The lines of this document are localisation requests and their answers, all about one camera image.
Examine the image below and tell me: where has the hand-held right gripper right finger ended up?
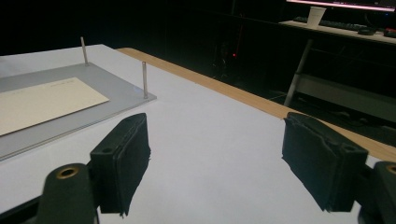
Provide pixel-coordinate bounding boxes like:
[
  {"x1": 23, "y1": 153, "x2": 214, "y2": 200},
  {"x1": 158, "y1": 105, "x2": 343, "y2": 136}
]
[{"x1": 281, "y1": 111, "x2": 370, "y2": 213}]

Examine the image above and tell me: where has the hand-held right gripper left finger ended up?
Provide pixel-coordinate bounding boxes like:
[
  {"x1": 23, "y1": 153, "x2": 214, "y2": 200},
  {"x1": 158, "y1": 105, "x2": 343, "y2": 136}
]
[{"x1": 89, "y1": 112, "x2": 152, "y2": 217}]

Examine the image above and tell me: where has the light wooden desk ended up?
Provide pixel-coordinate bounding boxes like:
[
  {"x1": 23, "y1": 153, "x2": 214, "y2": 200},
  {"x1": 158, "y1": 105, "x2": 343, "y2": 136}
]
[{"x1": 278, "y1": 20, "x2": 396, "y2": 124}]

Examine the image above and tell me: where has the cream paper card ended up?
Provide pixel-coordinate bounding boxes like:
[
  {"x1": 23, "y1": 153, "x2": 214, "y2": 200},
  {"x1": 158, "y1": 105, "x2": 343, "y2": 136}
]
[{"x1": 0, "y1": 77, "x2": 110, "y2": 137}]

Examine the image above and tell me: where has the black computer mouse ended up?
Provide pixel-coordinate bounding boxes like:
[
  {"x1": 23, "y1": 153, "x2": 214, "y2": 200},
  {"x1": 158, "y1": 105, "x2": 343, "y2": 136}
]
[{"x1": 357, "y1": 27, "x2": 377, "y2": 36}]

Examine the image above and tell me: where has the black keyboard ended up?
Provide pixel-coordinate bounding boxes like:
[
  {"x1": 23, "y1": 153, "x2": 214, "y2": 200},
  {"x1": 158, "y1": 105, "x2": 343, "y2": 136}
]
[{"x1": 292, "y1": 16, "x2": 368, "y2": 32}]

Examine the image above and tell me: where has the white paper cup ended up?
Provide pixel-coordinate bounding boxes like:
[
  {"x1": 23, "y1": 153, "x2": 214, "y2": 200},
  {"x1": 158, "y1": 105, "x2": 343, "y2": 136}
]
[{"x1": 306, "y1": 6, "x2": 328, "y2": 30}]

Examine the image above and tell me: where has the computer monitor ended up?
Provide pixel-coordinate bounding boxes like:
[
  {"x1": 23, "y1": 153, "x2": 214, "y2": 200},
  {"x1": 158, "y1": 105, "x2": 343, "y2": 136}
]
[{"x1": 286, "y1": 0, "x2": 396, "y2": 13}]

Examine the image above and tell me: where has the grey metal base plate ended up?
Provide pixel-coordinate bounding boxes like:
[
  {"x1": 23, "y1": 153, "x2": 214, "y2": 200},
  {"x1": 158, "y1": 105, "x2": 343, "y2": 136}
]
[{"x1": 0, "y1": 62, "x2": 158, "y2": 161}]

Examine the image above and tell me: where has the thin metal post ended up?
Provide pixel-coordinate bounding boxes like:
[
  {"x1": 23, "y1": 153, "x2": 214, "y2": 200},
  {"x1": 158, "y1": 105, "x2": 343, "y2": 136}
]
[
  {"x1": 79, "y1": 36, "x2": 90, "y2": 66},
  {"x1": 141, "y1": 61, "x2": 149, "y2": 100}
]

